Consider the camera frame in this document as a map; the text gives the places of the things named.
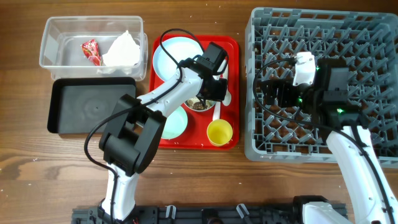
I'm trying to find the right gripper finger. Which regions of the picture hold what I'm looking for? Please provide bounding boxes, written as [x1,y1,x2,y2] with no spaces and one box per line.
[277,80,299,108]
[261,80,277,105]

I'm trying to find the white plastic spoon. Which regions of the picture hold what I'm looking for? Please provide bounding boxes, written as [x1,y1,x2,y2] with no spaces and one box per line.
[222,60,231,106]

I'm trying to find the food scraps rice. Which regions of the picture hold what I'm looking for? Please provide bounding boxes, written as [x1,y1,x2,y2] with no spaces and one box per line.
[185,97,215,111]

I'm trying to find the light blue bowl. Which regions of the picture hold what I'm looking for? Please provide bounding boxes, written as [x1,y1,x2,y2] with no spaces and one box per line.
[183,96,218,113]

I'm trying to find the white plastic fork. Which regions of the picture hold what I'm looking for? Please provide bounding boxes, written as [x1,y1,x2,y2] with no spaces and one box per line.
[213,101,221,121]

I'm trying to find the yellow cup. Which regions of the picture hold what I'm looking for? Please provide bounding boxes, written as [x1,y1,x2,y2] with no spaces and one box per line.
[206,119,233,147]

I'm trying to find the green bowl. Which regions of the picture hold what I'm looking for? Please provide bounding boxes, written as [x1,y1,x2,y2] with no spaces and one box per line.
[162,106,188,140]

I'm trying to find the light blue plate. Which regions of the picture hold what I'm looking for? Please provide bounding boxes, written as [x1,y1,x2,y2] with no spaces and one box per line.
[152,36,206,83]

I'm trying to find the white napkin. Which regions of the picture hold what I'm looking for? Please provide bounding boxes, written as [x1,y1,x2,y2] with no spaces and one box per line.
[102,30,140,67]

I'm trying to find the red snack wrapper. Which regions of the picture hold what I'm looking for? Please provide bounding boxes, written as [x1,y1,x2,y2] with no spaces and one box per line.
[81,39,102,66]

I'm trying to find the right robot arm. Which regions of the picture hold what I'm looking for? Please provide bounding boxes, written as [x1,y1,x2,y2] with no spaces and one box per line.
[252,57,397,223]

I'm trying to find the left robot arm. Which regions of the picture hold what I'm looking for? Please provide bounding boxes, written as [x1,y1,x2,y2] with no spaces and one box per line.
[99,42,228,223]

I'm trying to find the grey dishwasher rack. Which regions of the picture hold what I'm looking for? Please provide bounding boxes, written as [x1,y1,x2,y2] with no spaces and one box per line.
[244,7,397,168]

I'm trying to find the red serving tray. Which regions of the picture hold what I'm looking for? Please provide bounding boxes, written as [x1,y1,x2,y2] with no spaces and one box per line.
[152,34,240,151]

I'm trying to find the black plastic tray bin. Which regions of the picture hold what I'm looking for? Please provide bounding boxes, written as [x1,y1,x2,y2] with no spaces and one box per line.
[47,77,136,134]

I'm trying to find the clear plastic bin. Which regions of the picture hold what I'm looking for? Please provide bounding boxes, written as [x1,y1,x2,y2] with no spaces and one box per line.
[39,16,148,81]

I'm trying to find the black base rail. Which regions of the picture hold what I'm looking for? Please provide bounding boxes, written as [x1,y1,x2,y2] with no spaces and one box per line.
[71,204,299,224]

